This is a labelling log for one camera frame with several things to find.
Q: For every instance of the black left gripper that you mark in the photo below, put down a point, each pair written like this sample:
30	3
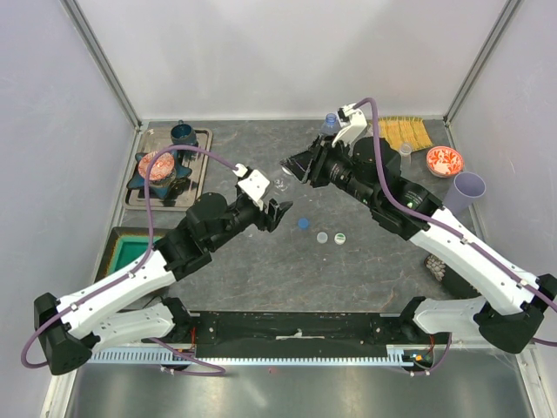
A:
272	220

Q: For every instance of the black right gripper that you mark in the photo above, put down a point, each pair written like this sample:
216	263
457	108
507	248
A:
308	165

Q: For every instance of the clear bottle blue-white cap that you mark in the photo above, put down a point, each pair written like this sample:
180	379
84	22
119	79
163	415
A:
283	181

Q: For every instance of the blue bottle cap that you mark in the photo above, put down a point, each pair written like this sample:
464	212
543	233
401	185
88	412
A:
303	223

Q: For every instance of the blue-label water bottle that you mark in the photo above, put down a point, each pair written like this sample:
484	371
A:
331	125

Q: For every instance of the white bottle cap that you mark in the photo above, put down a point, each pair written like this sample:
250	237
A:
322	237

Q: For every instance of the green-white Cestbon cap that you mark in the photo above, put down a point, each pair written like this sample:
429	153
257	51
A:
339	238

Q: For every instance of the green-label Cestbon bottle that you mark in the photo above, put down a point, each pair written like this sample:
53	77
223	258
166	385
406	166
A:
405	150

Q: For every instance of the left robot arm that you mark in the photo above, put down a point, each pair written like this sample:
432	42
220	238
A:
71	328

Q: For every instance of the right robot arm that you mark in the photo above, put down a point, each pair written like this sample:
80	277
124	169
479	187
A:
510	303

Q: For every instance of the metal serving tray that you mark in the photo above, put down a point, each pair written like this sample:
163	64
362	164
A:
156	138

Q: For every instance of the yellow woven tray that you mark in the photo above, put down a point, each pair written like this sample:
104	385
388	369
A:
399	130

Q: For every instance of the dark teal mug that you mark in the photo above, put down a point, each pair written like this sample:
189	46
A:
183	134

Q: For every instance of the red floral bowl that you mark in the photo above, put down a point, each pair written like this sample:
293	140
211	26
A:
444	161

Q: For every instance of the dark blue star plate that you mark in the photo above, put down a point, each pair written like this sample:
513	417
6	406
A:
170	187

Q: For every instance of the green square dish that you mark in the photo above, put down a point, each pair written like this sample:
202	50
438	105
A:
124	245

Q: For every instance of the purple plastic cup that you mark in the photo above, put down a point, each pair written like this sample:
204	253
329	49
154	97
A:
464	190

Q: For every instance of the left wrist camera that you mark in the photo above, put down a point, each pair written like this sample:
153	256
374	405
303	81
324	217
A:
255	185

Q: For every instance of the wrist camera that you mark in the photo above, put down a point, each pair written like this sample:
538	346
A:
255	185
353	124

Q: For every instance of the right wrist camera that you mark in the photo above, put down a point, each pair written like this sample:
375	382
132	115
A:
353	124

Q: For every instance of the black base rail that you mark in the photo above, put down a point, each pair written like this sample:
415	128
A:
213	327

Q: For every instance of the slotted cable duct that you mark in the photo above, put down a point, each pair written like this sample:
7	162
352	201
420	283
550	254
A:
159	356

